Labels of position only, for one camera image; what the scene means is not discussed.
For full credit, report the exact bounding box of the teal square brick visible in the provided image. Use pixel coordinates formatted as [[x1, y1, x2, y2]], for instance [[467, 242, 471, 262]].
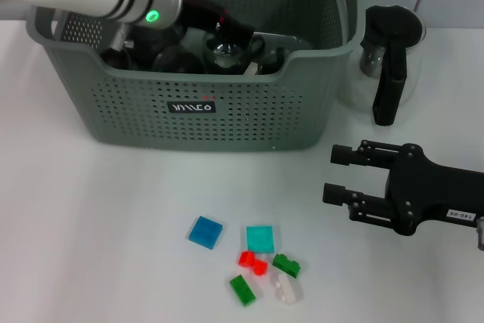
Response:
[[246, 225, 275, 254]]

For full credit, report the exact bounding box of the light green brick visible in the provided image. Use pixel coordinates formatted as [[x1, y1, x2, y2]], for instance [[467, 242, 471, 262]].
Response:
[[229, 274, 256, 308]]

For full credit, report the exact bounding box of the small black clay teacup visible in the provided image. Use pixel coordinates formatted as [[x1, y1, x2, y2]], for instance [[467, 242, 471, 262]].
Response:
[[100, 47, 132, 71]]

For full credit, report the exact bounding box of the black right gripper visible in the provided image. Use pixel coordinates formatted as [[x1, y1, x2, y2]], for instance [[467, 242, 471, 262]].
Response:
[[322, 139, 484, 237]]

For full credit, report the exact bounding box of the glass teacup black holder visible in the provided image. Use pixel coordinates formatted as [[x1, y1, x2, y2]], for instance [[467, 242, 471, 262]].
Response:
[[203, 31, 265, 75], [153, 45, 207, 74], [260, 47, 287, 74]]

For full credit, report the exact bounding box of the black clay teapot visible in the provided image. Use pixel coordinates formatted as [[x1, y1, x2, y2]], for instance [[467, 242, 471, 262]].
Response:
[[128, 26, 185, 69]]

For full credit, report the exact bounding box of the large clear white brick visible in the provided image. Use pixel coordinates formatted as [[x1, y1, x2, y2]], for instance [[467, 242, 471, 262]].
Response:
[[270, 272, 303, 306]]

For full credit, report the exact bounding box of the glass pitcher black handle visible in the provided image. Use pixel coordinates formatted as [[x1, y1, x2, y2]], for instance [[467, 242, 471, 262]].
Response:
[[338, 4, 428, 127]]

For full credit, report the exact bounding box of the dark green brick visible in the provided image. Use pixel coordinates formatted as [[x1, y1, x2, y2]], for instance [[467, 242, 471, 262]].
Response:
[[271, 253, 303, 278]]

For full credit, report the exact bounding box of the bright red stepped brick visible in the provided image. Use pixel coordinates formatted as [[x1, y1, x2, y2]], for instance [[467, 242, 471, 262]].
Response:
[[237, 250, 256, 267]]

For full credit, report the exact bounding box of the blue square brick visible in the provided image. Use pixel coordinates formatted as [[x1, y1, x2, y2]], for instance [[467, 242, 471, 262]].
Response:
[[188, 216, 224, 250]]

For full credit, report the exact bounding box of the grey perforated storage bin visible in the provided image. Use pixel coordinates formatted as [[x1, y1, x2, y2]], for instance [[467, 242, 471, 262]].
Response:
[[25, 0, 366, 152]]

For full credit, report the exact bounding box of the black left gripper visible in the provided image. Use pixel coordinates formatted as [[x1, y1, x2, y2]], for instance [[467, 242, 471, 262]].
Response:
[[175, 0, 256, 43]]

